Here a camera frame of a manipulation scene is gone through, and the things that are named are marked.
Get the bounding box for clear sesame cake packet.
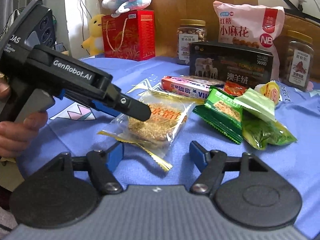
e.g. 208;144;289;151
98;90;204;172

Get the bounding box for red spicy snack packet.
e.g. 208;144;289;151
223;80;247;97

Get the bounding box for person's left hand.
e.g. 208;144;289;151
0;73;49;158

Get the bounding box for green leafy snack bag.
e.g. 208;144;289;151
242;111;297;150

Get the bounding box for yellow duck plush toy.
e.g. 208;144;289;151
81;14;104;56

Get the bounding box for red gift bag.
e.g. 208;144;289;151
102;10;156;61

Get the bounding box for pink white candy box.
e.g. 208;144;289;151
161;76;210;99

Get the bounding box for green cracker packet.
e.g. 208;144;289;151
193;86;243;144

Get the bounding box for light green snack packet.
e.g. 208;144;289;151
234;88;276;122

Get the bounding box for nut jar gold lid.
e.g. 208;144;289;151
177;20;207;65

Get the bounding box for yellow jelly cup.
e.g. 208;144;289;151
254;81;280;106

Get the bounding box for black sheep-print box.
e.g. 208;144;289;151
189;42;273;88

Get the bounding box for pecan jar gold lid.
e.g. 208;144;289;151
279;30;314;91

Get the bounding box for pink twisted-dough snack bag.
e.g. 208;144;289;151
213;1;285;80

